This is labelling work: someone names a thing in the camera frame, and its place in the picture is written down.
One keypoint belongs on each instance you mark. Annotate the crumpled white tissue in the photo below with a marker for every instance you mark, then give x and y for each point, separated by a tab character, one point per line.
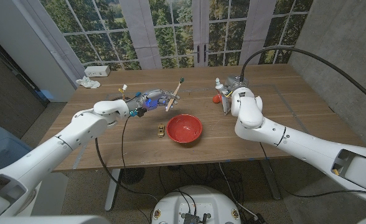
88	82

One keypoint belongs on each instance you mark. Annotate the blue grey bin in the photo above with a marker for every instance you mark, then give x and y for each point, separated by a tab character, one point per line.
2	146

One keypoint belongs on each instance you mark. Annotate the white toothpaste tube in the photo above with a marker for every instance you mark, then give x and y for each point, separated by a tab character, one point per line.
224	99

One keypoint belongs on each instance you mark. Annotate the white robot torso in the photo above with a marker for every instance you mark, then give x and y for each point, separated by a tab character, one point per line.
46	220

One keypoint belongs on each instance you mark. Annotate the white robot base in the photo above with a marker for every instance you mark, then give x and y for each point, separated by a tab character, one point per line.
198	202

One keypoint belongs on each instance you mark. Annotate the red toy strawberry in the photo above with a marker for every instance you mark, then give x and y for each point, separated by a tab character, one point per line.
216	99

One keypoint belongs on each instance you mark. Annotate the yellow toy car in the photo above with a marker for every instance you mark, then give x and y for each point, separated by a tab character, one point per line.
161	130

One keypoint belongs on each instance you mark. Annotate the white power strip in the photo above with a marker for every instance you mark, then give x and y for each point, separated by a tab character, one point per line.
97	71

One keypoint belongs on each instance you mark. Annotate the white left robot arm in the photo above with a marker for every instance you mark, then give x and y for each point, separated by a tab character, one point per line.
61	143

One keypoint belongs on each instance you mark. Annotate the black round floor fan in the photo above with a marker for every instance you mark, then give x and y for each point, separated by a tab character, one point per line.
132	176

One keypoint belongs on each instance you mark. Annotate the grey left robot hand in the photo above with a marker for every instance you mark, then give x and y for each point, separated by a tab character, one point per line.
153	99

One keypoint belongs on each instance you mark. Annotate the printed window backdrop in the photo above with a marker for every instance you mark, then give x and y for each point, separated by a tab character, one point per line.
139	31

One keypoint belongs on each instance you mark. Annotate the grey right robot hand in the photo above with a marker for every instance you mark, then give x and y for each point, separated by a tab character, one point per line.
234	83

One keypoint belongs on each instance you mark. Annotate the red bowl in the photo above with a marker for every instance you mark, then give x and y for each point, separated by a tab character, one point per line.
184	129

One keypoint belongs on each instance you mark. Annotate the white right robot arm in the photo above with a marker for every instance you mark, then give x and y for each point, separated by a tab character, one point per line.
295	137

